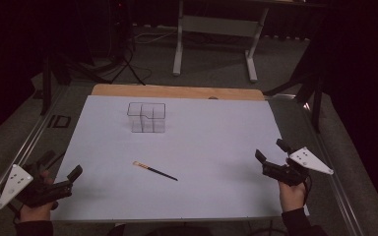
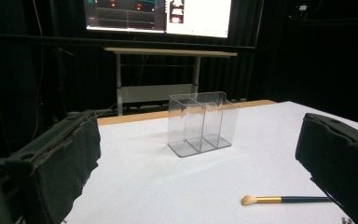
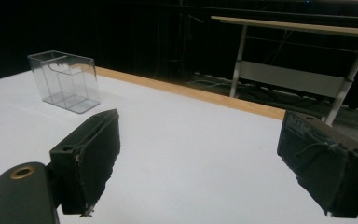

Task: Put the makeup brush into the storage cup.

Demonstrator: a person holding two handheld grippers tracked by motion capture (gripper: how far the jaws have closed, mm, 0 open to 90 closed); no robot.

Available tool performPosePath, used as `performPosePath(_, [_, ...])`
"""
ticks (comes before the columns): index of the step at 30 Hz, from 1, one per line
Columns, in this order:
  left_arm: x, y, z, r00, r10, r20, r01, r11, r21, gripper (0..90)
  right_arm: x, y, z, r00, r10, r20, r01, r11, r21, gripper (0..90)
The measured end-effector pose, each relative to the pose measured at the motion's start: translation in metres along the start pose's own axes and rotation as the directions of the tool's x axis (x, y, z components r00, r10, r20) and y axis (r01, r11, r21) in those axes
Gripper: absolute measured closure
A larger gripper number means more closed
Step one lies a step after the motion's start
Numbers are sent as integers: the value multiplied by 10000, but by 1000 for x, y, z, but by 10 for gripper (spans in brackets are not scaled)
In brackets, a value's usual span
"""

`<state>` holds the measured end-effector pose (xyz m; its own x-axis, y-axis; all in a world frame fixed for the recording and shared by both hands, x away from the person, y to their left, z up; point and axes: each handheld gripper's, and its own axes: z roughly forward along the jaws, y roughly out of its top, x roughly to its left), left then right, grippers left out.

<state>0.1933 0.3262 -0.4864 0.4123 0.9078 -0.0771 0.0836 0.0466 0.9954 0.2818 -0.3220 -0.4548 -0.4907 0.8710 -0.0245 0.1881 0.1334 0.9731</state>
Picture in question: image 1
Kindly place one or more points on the white table sheet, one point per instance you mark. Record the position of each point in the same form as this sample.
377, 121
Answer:
210, 147

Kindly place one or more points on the black tripod stand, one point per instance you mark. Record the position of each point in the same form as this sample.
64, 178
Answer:
124, 49

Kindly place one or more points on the clear plastic compartment organizer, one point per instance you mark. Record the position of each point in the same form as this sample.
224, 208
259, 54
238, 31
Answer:
147, 118

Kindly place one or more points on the white metal desk frame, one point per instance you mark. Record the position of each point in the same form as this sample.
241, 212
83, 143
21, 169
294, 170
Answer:
217, 26

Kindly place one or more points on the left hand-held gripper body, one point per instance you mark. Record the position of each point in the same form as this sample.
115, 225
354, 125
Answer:
42, 193

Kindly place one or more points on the black metal stand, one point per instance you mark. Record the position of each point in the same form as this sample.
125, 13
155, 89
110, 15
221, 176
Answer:
47, 88
311, 85

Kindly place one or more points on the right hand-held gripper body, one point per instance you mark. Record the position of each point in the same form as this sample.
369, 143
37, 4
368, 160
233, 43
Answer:
282, 173

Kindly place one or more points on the person's left hand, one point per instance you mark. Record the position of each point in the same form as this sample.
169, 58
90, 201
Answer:
36, 212

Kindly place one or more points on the metal rail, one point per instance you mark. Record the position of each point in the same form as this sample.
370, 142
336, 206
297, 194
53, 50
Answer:
334, 183
16, 154

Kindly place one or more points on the person's right hand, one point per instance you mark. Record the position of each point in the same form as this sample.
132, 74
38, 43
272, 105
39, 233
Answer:
292, 196

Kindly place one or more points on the black rectangular bracket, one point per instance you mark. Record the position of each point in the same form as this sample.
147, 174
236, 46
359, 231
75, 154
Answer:
59, 121

